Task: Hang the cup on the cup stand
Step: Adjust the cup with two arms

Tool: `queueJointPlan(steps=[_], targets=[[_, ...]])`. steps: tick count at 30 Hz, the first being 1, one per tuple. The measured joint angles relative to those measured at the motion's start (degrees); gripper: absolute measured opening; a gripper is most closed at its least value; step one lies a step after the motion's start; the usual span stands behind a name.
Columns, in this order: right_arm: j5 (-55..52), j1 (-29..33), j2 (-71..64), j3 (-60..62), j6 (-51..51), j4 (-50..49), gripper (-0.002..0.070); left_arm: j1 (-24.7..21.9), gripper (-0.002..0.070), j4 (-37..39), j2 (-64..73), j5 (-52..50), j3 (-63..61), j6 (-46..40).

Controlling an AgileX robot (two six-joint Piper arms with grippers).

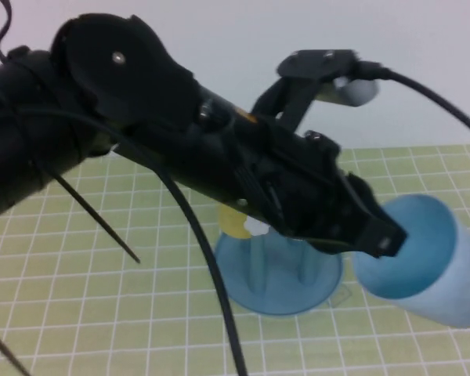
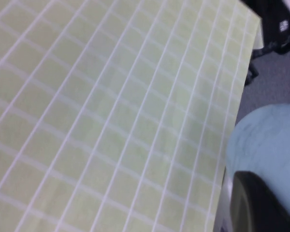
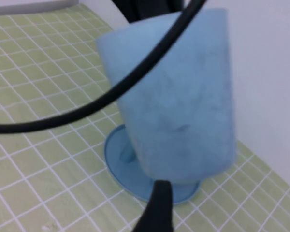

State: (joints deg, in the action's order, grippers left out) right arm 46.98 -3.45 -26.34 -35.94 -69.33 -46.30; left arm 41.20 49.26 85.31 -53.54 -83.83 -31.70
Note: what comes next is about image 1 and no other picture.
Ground yellow plastic cup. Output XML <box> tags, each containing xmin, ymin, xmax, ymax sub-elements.
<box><xmin>218</xmin><ymin>203</ymin><xmax>254</xmax><ymax>239</ymax></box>

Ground green grid pattern table mat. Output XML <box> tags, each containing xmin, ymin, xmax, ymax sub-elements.
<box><xmin>0</xmin><ymin>143</ymin><xmax>470</xmax><ymax>376</ymax></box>

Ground blue cup stand with pegs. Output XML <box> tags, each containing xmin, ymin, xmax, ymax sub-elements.
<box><xmin>213</xmin><ymin>218</ymin><xmax>344</xmax><ymax>316</ymax></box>

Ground transparent rectangular tape piece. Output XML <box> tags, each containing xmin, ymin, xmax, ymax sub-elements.
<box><xmin>328</xmin><ymin>287</ymin><xmax>356</xmax><ymax>309</ymax></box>

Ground light blue plastic cup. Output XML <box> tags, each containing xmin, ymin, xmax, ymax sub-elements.
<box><xmin>351</xmin><ymin>193</ymin><xmax>470</xmax><ymax>330</ymax></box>

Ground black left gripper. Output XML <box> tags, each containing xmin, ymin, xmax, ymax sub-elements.
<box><xmin>226</xmin><ymin>111</ymin><xmax>409</xmax><ymax>260</ymax></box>

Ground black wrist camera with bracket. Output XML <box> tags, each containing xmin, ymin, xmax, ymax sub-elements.
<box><xmin>250</xmin><ymin>49</ymin><xmax>381</xmax><ymax>130</ymax></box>

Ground thin black cable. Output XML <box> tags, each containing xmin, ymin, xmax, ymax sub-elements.
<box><xmin>0</xmin><ymin>0</ymin><xmax>15</xmax><ymax>62</ymax></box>

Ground black zip tie tail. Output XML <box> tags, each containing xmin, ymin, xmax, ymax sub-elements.
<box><xmin>34</xmin><ymin>162</ymin><xmax>141</xmax><ymax>264</ymax></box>
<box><xmin>0</xmin><ymin>321</ymin><xmax>31</xmax><ymax>376</ymax></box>

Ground black camera cable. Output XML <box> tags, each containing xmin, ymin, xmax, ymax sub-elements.
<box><xmin>354</xmin><ymin>58</ymin><xmax>470</xmax><ymax>144</ymax></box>

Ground thick black cable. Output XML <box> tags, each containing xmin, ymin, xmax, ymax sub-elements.
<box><xmin>109</xmin><ymin>132</ymin><xmax>250</xmax><ymax>376</ymax></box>

